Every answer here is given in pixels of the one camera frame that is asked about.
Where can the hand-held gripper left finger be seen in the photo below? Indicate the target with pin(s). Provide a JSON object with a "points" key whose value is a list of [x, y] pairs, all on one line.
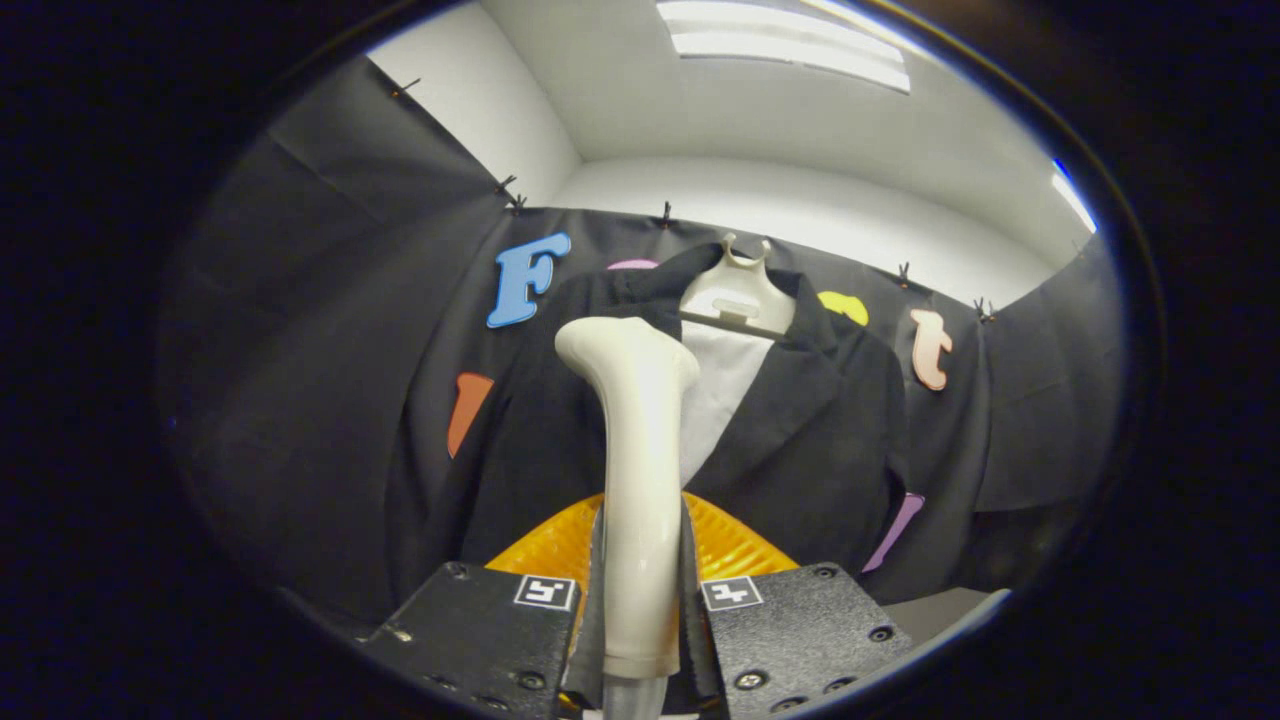
{"points": [[480, 630]]}

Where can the grey cabinet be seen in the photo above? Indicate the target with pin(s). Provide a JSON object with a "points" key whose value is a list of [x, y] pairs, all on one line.
{"points": [[930, 612]]}

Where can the cream plastic hanger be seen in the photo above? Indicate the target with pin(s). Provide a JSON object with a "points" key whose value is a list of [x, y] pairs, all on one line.
{"points": [[738, 295]]}

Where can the white shirt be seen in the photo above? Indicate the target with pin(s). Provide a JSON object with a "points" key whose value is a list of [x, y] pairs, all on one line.
{"points": [[720, 390]]}

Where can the black backdrop cloth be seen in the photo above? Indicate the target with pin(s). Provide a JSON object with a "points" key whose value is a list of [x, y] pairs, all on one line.
{"points": [[320, 350]]}

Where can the large ceiling light panel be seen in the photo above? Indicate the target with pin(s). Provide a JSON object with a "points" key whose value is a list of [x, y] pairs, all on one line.
{"points": [[790, 45]]}

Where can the row of black clips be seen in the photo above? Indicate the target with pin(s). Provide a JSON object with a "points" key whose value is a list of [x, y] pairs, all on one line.
{"points": [[665, 213]]}

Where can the black suit jacket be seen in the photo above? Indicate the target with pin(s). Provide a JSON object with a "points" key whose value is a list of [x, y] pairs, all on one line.
{"points": [[800, 440]]}

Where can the small ceiling light panel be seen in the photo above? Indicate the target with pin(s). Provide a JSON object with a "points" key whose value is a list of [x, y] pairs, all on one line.
{"points": [[1073, 200]]}

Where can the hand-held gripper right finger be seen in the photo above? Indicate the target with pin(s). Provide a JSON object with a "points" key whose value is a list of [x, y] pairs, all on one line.
{"points": [[800, 630]]}

